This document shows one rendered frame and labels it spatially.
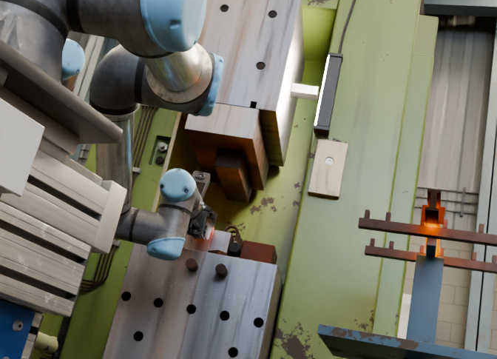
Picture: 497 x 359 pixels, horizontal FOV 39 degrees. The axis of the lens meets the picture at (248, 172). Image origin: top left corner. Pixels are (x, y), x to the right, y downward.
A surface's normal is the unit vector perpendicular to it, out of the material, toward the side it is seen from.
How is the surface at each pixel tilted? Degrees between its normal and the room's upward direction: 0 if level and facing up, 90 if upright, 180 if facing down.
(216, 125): 90
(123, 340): 90
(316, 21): 180
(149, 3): 128
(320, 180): 90
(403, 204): 90
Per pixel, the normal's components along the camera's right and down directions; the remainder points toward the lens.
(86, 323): -0.10, -0.37
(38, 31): 0.77, -0.36
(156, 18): -0.11, 0.57
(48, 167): 0.86, 0.00
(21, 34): 0.55, -0.47
